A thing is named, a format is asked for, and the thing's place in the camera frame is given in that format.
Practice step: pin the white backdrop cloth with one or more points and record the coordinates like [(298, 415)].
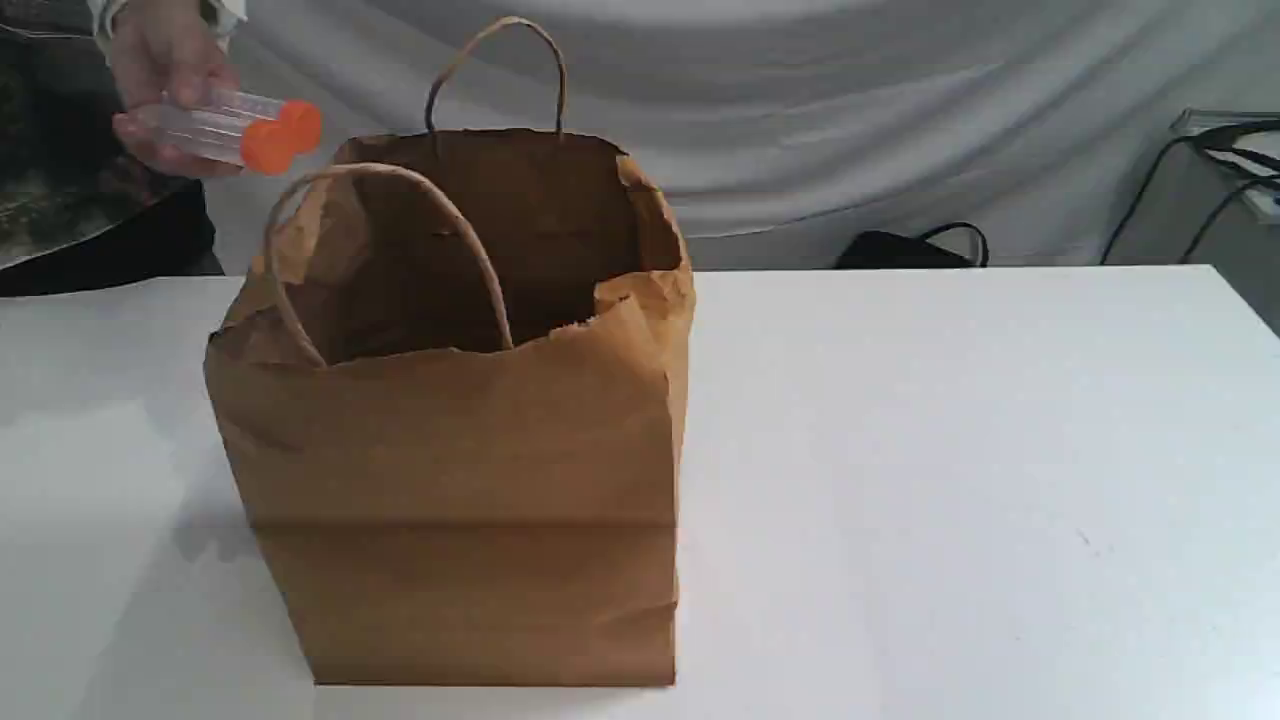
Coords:
[(777, 129)]

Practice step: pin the white side table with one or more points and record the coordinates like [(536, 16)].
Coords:
[(1209, 197)]

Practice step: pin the black bag behind table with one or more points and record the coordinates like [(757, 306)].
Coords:
[(874, 250)]

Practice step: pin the brown paper bag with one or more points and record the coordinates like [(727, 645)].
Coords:
[(453, 394)]

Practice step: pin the person's hand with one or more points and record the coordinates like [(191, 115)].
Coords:
[(166, 50)]

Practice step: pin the clear bottle orange cap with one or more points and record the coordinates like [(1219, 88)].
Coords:
[(257, 133)]

